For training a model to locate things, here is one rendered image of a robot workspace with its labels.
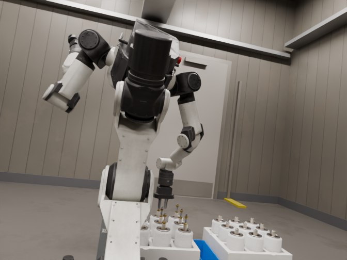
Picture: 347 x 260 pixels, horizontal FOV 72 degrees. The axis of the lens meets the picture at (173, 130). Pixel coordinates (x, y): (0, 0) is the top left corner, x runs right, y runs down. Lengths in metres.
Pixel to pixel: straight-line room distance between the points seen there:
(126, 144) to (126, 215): 0.24
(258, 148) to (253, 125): 0.38
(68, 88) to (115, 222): 0.59
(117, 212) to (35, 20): 3.42
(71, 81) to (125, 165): 0.45
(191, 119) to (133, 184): 0.46
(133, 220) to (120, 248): 0.11
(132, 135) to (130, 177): 0.16
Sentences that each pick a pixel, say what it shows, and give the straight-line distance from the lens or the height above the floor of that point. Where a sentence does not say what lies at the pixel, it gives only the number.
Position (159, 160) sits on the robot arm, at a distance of 1.40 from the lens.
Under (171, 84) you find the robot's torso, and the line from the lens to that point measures 1.15.
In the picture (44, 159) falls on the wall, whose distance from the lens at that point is 3.63.
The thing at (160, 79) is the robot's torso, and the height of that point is 0.89.
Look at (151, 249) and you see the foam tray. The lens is 1.34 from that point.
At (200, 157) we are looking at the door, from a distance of 3.66.
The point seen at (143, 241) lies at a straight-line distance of 1.35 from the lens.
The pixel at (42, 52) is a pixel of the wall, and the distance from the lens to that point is 3.83.
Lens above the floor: 0.69
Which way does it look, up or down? 4 degrees up
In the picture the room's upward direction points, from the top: 7 degrees clockwise
